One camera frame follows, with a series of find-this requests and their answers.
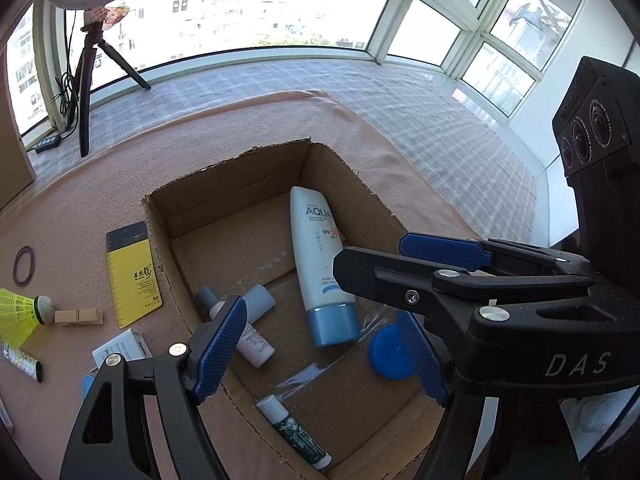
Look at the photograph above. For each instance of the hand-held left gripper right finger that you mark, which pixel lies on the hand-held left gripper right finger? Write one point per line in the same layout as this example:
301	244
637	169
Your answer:
422	360

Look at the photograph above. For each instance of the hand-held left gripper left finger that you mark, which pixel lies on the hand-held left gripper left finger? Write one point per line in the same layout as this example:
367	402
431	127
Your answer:
220	350

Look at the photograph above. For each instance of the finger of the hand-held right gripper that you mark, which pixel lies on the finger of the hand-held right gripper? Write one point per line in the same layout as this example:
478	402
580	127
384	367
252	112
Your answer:
390	280
440	249

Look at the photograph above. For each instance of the small white bottle grey cap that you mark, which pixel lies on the small white bottle grey cap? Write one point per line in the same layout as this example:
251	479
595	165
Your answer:
255	347

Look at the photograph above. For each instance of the blue round lid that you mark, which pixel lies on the blue round lid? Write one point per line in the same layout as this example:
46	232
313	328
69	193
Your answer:
387	355

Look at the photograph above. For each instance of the small white plastic cap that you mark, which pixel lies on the small white plastic cap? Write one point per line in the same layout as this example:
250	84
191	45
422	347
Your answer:
260	302

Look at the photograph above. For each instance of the white sunscreen tube blue cap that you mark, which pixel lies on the white sunscreen tube blue cap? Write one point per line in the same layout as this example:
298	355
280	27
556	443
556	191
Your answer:
315	270

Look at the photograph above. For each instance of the small white carton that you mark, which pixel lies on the small white carton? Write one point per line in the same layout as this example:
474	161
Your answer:
117	350

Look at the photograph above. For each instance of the green white lip balm stick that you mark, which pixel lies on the green white lip balm stick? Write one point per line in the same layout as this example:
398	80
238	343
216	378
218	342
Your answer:
295	435

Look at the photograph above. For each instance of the cardboard box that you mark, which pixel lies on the cardboard box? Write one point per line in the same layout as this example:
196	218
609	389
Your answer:
220	220

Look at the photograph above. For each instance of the blue folding phone stand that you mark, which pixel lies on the blue folding phone stand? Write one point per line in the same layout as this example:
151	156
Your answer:
89	385

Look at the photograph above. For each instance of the wooden clothespin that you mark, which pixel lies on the wooden clothespin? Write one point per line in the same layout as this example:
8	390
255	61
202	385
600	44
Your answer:
80	316

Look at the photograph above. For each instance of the person's right hand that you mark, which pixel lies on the person's right hand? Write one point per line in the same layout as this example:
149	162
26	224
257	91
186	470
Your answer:
600	410

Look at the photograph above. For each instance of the yellow notepad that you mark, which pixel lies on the yellow notepad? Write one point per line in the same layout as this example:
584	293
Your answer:
132	285

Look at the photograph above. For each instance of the white checked cloth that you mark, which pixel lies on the white checked cloth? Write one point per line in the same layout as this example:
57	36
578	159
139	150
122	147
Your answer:
400	110

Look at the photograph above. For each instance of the pink fleece blanket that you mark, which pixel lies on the pink fleece blanket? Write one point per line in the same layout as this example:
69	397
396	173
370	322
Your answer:
100	185

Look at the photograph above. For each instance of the yellow plastic shuttlecock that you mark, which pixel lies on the yellow plastic shuttlecock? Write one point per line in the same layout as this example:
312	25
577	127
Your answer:
15	315

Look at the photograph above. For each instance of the black mini tripod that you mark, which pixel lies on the black mini tripod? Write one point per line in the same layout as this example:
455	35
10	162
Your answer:
85	110

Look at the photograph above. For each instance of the large light wooden board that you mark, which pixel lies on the large light wooden board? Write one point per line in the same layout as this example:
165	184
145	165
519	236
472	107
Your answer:
12	160

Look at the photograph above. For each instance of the crumpled pink wrapper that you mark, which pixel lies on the crumpled pink wrapper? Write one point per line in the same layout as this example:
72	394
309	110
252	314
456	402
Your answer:
112	12

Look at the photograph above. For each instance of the white window frame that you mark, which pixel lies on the white window frame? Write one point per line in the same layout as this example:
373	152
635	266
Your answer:
395	20

